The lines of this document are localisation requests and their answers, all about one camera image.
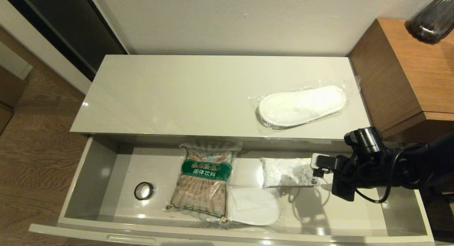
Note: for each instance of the white slippers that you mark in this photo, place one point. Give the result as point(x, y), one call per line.
point(253, 207)
point(301, 106)

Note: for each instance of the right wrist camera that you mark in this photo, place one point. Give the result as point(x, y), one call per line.
point(321, 162)

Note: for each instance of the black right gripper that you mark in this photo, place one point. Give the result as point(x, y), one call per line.
point(344, 182)

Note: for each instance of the black tape roll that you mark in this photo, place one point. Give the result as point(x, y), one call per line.
point(136, 191)

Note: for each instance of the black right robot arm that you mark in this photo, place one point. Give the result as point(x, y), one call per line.
point(408, 168)

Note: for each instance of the glossy beige drawer cabinet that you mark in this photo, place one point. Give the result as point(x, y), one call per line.
point(177, 97)

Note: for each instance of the brown wooden side cabinet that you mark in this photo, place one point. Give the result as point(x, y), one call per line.
point(408, 72)

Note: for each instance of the brown wooden furniture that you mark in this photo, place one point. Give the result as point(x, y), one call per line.
point(10, 90)

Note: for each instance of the green labelled drink powder bag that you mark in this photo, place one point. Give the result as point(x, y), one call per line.
point(202, 189)

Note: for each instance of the white tissue pack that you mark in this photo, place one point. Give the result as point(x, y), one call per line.
point(287, 172)

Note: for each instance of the dark glass vase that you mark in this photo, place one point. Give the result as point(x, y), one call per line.
point(431, 22)

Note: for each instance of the dark door panel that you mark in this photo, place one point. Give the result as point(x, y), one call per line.
point(71, 26)

